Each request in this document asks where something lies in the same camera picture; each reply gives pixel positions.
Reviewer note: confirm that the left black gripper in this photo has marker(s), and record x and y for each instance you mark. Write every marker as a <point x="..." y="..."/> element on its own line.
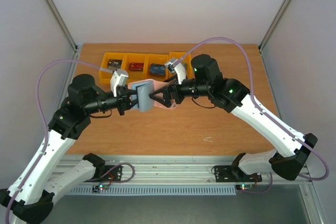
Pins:
<point x="123" y="93"/>

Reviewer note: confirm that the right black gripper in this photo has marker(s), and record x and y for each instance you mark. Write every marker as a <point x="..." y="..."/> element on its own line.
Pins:
<point x="174" y="94"/>

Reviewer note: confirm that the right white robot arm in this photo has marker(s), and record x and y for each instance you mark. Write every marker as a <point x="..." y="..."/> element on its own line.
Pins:
<point x="291" y="148"/>

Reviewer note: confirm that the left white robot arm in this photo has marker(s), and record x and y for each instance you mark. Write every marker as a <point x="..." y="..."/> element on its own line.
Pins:
<point x="31" y="198"/>

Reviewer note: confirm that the red card stack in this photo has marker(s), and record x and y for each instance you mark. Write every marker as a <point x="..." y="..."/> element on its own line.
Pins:
<point x="136" y="66"/>

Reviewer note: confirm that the blue card stack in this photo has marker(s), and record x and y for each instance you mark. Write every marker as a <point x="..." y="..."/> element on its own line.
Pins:
<point x="157" y="69"/>

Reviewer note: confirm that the yellow bin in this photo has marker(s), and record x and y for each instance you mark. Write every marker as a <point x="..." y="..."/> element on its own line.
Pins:
<point x="105" y="74"/>
<point x="157" y="59"/>
<point x="134" y="57"/>
<point x="186" y="62"/>

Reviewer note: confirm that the left green circuit board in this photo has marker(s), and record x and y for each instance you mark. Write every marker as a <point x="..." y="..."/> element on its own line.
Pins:
<point x="99" y="188"/>

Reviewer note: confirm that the green circuit board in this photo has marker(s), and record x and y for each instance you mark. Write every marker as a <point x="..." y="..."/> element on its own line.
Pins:
<point x="99" y="188"/>
<point x="245" y="187"/>

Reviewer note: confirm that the right green circuit board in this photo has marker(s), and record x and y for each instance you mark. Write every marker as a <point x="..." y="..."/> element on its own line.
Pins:
<point x="245" y="187"/>

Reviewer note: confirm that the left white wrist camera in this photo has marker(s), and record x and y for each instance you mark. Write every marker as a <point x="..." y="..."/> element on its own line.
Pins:
<point x="118" y="79"/>

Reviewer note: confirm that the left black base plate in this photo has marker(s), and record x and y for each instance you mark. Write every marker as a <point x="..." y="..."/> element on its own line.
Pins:
<point x="113" y="173"/>

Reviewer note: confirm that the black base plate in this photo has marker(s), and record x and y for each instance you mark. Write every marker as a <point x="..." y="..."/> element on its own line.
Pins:
<point x="113" y="173"/>
<point x="227" y="173"/>

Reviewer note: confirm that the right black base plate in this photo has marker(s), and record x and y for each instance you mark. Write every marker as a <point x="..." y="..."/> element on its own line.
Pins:
<point x="227" y="173"/>

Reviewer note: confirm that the grey slotted cable duct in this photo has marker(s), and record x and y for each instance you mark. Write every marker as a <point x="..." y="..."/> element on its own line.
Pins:
<point x="157" y="190"/>

